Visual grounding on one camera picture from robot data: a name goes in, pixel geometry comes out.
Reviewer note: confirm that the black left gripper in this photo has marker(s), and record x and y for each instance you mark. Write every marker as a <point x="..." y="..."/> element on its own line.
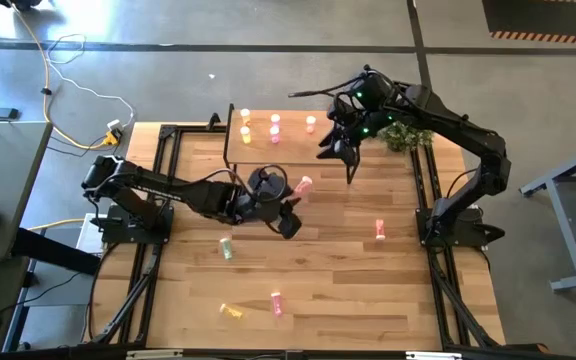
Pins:
<point x="258" y="210"/>

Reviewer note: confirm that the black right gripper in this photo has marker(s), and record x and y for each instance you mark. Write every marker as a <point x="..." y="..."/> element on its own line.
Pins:
<point x="350" y="117"/>

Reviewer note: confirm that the magenta medicine bottle white cap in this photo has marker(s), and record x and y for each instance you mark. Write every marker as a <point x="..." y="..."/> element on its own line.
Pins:
<point x="274" y="134"/>
<point x="275" y="119"/>
<point x="276" y="303"/>

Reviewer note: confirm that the teal medicine bottle white cap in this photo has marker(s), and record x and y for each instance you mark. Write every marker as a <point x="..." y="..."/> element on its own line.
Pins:
<point x="226" y="248"/>

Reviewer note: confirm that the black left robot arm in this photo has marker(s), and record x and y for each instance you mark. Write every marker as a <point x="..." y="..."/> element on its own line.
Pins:
<point x="168" y="187"/>

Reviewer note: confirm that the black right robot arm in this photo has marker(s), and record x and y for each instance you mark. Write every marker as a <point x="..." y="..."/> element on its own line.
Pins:
<point x="458" y="125"/>

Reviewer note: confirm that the green potted plant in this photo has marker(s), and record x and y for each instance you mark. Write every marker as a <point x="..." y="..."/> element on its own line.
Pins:
<point x="405" y="137"/>

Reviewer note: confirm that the black floor tape line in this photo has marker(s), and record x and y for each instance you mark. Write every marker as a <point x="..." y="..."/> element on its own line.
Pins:
<point x="168" y="48"/>

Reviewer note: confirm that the white power adapter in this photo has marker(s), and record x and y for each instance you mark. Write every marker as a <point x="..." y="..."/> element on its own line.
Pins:
<point x="114" y="123"/>

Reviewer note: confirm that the black desk leg bar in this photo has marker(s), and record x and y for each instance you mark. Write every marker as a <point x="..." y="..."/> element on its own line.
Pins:
<point x="58" y="252"/>

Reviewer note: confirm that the black mat hazard stripes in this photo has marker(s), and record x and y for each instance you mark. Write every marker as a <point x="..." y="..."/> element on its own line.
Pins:
<point x="543" y="17"/>

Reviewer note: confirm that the grey desk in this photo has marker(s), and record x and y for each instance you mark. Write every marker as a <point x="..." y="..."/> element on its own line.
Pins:
<point x="3" y="175"/>

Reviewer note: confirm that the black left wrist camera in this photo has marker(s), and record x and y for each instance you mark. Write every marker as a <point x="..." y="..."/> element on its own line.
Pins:
<point x="263" y="182"/>

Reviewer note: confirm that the black rear frame bar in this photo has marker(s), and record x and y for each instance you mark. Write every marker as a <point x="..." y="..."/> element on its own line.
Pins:
<point x="193" y="128"/>

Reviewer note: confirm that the silver bracket plate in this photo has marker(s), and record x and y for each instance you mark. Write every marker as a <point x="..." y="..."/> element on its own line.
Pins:
<point x="433" y="355"/>
<point x="155" y="354"/>

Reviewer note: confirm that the grey metal stand frame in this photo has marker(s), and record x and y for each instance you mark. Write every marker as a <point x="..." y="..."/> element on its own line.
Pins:
<point x="570" y="235"/>

